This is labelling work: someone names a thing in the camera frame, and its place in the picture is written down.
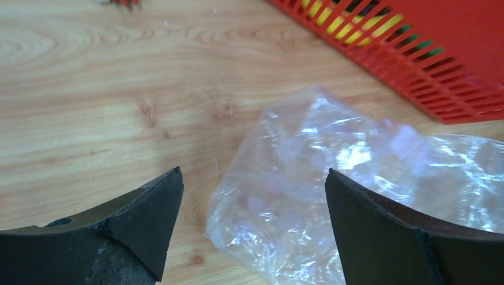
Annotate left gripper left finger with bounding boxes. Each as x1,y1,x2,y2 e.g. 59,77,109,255
1,167,184,284

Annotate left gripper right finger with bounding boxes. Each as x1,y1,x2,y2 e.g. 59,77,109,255
325,169,503,284

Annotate clear zip top bag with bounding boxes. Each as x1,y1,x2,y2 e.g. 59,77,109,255
205,87,503,284

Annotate red plastic shopping basket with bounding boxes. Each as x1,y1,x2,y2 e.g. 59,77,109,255
274,0,503,124

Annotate yellow toy banana bunch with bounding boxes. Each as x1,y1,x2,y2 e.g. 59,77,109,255
301,1,403,46

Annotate colourful toy block car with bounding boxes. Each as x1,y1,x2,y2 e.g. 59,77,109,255
97,0,141,10

